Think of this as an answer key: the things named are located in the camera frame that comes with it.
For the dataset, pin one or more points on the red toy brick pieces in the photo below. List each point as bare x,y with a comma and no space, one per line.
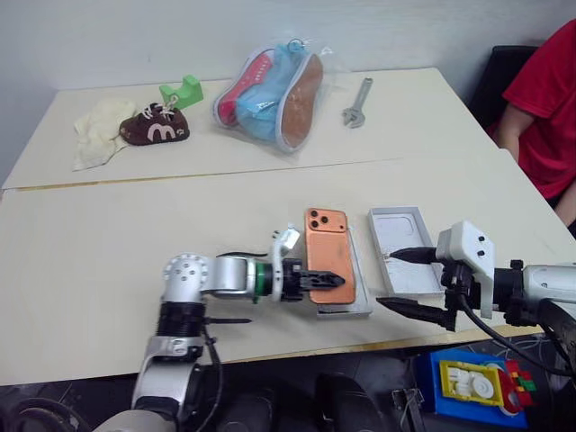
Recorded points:
517,382

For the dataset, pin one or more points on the shoes in plastic bag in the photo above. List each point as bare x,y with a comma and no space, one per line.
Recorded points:
330,81

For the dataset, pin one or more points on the yellow tray with white gears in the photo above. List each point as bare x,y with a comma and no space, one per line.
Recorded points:
470,382

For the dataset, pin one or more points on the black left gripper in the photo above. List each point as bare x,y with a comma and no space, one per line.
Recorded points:
293,281

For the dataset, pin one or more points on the red canvas sneaker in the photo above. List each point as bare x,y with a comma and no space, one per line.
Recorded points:
254,74

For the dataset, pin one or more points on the cream cloth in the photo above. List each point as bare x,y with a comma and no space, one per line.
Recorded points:
99,130

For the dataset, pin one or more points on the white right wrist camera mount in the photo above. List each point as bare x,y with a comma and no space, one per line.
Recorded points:
468,245

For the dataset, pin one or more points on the silver adjustable wrench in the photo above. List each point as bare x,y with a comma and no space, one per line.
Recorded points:
357,105

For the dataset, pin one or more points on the black metal bracket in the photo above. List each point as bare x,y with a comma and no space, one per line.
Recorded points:
407,405

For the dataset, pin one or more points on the brown plush shoe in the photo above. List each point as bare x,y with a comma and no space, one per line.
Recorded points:
155,128

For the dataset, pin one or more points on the person in red shirt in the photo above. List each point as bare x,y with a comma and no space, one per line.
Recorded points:
546,108

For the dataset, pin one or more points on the black chair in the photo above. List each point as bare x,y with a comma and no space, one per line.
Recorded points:
497,81

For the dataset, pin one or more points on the green plastic block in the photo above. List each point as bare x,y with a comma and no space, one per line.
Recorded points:
186,92

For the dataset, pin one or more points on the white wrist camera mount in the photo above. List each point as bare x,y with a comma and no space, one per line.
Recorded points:
282,243
468,245

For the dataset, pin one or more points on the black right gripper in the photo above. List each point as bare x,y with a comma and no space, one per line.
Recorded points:
458,283

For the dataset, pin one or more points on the orange smartphone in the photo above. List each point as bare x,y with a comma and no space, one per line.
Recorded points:
326,245

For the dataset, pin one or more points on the black zip tie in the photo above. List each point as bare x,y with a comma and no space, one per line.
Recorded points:
229,321

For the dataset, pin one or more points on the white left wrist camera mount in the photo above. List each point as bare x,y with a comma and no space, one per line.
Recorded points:
282,243

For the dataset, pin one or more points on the blue plastic box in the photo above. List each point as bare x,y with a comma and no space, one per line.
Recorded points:
427,382

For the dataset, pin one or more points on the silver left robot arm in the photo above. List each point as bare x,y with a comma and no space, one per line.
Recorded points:
225,275

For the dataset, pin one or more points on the white phone box base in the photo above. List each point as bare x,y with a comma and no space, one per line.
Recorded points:
361,288

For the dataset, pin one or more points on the white phone box lid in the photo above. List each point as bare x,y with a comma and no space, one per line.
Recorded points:
396,229

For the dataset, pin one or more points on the sneaker with brown sole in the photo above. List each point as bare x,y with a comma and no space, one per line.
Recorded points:
301,108

